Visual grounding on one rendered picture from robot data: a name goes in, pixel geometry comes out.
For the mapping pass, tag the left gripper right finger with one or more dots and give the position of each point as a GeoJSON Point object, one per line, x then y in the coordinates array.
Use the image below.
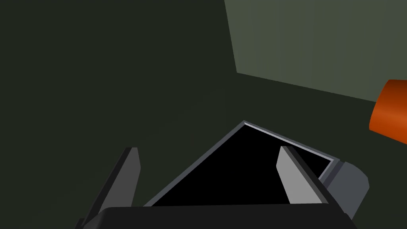
{"type": "Point", "coordinates": [300, 183]}

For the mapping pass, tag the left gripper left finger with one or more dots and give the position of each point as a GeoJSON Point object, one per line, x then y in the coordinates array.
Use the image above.
{"type": "Point", "coordinates": [122, 184]}

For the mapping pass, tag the orange cylinder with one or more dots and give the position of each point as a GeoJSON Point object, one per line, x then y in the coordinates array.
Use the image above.
{"type": "Point", "coordinates": [390, 111]}

